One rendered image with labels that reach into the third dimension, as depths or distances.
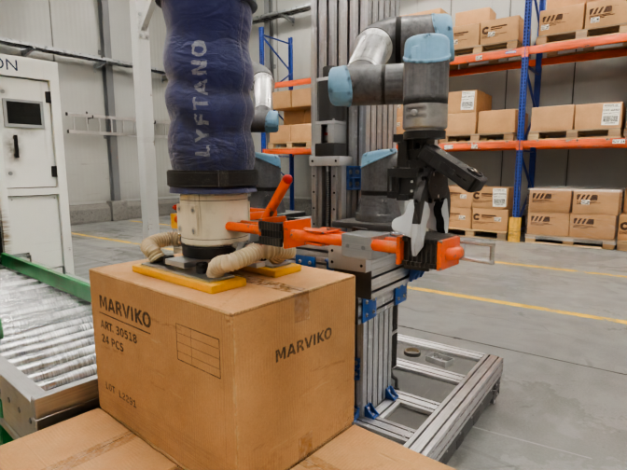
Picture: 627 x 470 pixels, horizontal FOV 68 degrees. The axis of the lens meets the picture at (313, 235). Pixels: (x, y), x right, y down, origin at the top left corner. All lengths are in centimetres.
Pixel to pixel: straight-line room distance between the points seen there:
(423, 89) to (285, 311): 52
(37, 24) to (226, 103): 1034
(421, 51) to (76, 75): 1088
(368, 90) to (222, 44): 39
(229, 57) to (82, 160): 1028
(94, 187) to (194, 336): 1052
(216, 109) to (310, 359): 61
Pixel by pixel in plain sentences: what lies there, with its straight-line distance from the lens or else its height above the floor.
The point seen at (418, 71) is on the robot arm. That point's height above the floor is 137.
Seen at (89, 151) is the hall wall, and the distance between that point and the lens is 1143.
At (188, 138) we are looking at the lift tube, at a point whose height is 128.
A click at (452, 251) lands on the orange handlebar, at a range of 79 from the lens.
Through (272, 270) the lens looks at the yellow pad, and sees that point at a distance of 115.
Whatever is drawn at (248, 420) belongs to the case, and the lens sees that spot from 101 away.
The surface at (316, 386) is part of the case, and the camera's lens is 115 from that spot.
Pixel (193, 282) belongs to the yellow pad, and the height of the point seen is 96.
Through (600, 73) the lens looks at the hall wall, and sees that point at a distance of 942.
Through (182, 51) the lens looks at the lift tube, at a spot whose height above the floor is 147.
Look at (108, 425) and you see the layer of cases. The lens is 142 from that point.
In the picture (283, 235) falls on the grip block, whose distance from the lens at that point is 98.
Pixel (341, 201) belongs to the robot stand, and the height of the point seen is 109.
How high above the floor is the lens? 122
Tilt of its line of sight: 8 degrees down
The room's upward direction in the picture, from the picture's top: straight up
